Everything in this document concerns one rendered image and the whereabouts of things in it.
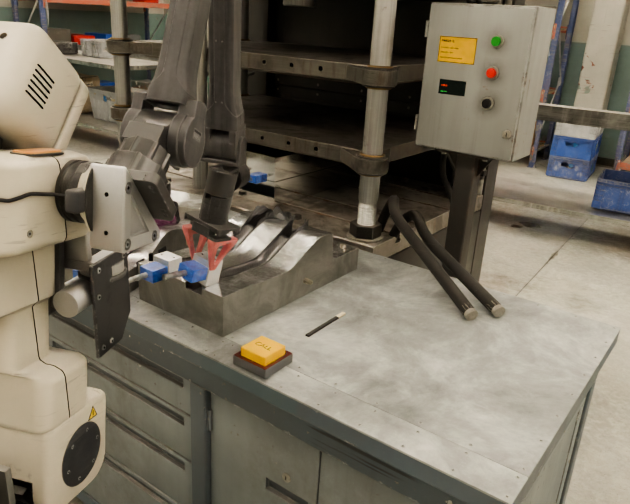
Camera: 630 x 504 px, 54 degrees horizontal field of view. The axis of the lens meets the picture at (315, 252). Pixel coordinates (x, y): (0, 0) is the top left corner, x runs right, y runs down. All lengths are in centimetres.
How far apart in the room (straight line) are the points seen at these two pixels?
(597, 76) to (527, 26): 564
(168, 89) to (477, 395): 73
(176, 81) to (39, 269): 34
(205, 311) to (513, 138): 96
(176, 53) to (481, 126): 105
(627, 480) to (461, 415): 143
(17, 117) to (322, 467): 79
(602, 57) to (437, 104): 559
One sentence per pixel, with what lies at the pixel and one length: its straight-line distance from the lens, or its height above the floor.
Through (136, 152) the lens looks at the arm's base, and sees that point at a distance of 86.
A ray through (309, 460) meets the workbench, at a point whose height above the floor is 63.
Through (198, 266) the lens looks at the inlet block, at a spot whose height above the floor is 94.
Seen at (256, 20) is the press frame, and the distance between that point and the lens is 314.
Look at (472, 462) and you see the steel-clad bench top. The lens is 101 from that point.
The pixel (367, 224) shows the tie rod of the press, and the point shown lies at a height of 83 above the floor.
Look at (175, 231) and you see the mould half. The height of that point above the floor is 89.
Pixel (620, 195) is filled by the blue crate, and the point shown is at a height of 38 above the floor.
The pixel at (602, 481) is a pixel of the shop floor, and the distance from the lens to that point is 243.
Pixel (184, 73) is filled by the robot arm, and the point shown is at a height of 133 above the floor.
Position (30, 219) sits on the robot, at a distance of 85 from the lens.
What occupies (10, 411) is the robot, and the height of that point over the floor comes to 84.
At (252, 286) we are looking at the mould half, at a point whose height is 88.
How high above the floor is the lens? 142
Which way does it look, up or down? 21 degrees down
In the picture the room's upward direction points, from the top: 3 degrees clockwise
